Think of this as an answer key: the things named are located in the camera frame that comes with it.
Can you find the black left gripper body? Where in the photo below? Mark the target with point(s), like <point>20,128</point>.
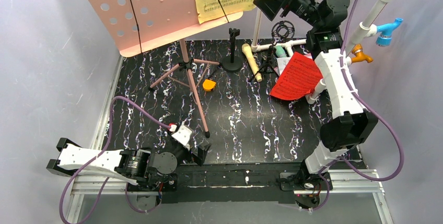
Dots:
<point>195,152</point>

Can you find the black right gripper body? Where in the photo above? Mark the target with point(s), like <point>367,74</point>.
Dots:
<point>289,0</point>

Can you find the small black tripod stand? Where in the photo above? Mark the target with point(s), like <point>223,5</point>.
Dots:
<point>281,32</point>

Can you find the green microphone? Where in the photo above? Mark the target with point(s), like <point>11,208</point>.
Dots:
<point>280,52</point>

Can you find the cream yellow microphone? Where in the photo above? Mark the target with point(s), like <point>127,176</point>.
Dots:
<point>247,51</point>

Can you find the red sheet music page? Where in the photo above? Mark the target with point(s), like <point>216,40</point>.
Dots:
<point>299,78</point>

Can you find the black microphone stand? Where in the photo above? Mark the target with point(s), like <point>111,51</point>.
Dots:
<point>232,63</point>

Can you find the pink music stand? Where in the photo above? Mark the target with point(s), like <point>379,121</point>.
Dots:
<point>137,26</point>

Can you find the white sheet music page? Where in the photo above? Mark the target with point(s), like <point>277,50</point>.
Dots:
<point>283,65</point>

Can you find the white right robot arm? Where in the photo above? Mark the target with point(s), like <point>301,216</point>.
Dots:
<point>351,121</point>

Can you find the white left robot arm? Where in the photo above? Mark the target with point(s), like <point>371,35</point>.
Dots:
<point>140,167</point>

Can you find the orange tape measure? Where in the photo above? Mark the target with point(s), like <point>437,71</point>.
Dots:
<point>209,85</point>

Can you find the orange pipe fitting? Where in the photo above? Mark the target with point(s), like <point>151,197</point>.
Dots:
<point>359,55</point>

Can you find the blue pipe fitting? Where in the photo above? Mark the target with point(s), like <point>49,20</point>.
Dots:
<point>385,32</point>

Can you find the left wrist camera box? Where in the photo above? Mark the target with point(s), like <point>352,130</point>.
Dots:
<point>183,135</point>

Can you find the right robot arm base mount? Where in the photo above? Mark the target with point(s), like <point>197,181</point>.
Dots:
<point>308,186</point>

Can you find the aluminium rail frame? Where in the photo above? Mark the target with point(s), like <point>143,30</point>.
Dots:
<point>254,136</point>

